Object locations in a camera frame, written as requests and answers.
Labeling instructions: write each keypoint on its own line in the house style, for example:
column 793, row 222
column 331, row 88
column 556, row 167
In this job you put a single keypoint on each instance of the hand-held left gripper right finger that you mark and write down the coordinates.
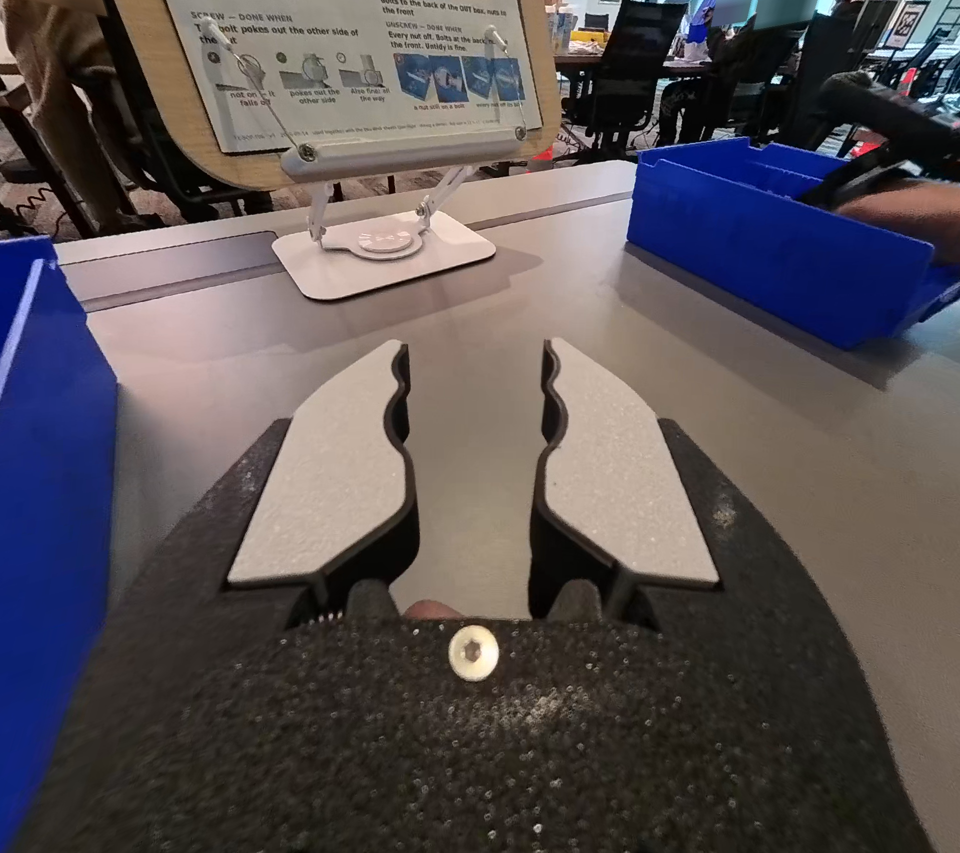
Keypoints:
column 622, row 485

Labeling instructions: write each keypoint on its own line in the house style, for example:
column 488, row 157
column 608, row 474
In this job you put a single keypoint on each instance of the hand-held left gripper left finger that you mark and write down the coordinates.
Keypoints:
column 330, row 485

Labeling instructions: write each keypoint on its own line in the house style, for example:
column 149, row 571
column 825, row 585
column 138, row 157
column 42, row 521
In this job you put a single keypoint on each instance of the blue plastic bin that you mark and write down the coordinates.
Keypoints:
column 52, row 493
column 750, row 253

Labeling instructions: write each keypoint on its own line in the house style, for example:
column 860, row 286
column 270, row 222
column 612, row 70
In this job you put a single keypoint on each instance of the person's right forearm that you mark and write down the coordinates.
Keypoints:
column 915, row 215

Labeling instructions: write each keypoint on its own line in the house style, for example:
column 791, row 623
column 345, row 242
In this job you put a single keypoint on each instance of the wooden document stand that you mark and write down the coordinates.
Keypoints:
column 450, row 245

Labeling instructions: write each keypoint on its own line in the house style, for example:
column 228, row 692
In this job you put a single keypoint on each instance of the black office chair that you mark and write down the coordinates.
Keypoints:
column 637, row 58

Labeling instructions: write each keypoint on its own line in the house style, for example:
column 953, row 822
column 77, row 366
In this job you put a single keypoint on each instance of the orange traffic cone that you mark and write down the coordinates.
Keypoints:
column 540, row 159

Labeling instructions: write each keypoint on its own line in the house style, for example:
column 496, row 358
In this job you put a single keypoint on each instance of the printed instruction sheet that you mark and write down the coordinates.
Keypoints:
column 300, row 5

